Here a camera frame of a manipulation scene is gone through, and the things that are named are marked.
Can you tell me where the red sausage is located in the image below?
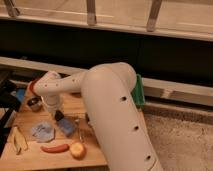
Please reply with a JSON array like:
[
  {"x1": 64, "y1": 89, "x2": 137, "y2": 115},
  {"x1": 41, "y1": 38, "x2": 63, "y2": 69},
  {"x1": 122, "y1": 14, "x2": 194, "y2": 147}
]
[{"x1": 40, "y1": 144, "x2": 69, "y2": 153}]

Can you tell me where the yellow red apple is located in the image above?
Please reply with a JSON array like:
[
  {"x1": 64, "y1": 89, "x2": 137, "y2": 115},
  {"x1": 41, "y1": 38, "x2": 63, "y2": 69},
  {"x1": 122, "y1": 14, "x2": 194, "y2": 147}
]
[{"x1": 70, "y1": 141, "x2": 87, "y2": 160}]

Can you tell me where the red bowl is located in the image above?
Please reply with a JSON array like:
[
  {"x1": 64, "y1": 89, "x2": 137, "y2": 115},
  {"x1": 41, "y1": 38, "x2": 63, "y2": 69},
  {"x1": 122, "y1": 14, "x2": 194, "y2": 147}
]
[{"x1": 29, "y1": 79, "x2": 38, "y2": 95}]

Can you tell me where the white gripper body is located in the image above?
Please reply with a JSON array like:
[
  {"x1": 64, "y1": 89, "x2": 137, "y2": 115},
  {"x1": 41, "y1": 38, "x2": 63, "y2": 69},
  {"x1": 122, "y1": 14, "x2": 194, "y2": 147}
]
[{"x1": 43, "y1": 97, "x2": 62, "y2": 116}]

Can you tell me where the small metal can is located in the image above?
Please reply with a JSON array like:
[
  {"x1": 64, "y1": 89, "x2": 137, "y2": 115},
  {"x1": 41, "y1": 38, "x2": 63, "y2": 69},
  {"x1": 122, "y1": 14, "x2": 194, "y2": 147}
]
[{"x1": 27, "y1": 97, "x2": 42, "y2": 112}]

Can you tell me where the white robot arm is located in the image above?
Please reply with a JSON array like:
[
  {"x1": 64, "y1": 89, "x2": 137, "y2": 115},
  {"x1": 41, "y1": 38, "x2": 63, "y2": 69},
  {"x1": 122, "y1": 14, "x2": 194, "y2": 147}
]
[{"x1": 31, "y1": 62, "x2": 163, "y2": 171}]

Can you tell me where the blue crumpled cloth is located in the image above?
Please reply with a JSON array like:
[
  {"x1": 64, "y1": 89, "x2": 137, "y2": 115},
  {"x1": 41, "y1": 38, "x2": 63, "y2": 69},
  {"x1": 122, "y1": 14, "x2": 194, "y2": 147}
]
[{"x1": 30, "y1": 122, "x2": 55, "y2": 143}]

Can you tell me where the metal spoon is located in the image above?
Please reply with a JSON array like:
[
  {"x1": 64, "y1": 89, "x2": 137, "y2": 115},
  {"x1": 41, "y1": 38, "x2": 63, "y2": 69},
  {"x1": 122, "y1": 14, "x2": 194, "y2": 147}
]
[{"x1": 75, "y1": 117, "x2": 84, "y2": 143}]

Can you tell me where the green plastic tray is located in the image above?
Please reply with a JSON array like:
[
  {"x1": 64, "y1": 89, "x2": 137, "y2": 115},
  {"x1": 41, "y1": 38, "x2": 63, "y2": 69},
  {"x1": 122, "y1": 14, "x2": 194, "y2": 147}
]
[{"x1": 131, "y1": 74, "x2": 145, "y2": 108}]

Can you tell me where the black eraser block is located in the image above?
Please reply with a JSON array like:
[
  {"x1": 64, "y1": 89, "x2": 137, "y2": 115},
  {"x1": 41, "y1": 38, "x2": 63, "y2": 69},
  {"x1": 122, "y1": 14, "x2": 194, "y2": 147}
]
[{"x1": 54, "y1": 110, "x2": 64, "y2": 121}]

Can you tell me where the black chair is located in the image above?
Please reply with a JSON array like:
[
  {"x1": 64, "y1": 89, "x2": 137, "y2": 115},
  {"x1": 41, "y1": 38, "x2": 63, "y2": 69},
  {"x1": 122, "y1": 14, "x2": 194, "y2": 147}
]
[{"x1": 0, "y1": 69, "x2": 21, "y2": 156}]

